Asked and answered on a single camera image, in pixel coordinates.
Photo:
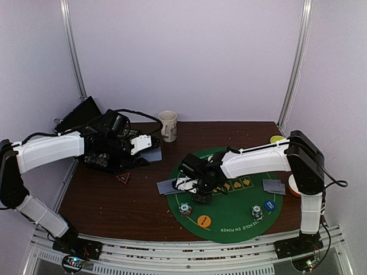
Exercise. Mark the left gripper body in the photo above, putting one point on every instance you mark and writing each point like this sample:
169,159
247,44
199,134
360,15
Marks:
113,145

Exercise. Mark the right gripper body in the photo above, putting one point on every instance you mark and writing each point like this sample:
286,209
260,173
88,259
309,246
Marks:
209,188

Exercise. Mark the orange big blind button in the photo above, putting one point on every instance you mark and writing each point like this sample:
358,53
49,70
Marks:
204,221

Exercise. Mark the poker chip stack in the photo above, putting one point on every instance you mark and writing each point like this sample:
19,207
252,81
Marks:
257,213
185,209

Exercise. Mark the blue playing card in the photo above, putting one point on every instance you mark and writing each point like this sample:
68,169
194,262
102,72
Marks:
277,189
269,182
165,187

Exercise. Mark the blue small blind button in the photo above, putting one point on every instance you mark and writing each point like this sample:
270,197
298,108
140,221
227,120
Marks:
270,205

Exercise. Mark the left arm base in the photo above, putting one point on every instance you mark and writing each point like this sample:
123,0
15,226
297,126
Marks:
79,247

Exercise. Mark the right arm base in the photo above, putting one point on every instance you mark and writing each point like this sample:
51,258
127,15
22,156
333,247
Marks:
302,244

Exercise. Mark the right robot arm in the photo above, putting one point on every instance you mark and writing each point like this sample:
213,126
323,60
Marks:
295,154

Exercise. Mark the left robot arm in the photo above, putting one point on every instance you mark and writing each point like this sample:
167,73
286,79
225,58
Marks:
35,151

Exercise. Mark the red black triangle button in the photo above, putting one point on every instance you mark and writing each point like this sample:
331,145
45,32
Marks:
124,178

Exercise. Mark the black poker chip case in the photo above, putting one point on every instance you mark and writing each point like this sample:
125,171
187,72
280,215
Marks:
84,115

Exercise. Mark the round green poker mat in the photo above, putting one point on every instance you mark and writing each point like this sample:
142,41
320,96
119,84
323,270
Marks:
231,214

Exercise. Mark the beige ceramic mug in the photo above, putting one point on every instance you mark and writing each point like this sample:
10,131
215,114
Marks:
169,125

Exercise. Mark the yellow-green plastic bowl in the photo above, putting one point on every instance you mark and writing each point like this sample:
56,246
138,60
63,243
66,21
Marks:
276,138

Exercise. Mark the white orange bowl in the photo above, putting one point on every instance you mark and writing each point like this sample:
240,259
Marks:
293,187

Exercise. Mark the aluminium front rail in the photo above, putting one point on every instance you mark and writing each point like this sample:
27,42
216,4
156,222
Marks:
256,256

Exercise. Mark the left aluminium frame post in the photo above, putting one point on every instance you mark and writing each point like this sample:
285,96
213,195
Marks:
65,12

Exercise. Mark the aluminium frame post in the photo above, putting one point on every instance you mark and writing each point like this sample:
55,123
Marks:
301,47
65,12

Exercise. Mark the right aluminium frame post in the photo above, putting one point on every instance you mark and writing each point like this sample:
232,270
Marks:
301,47

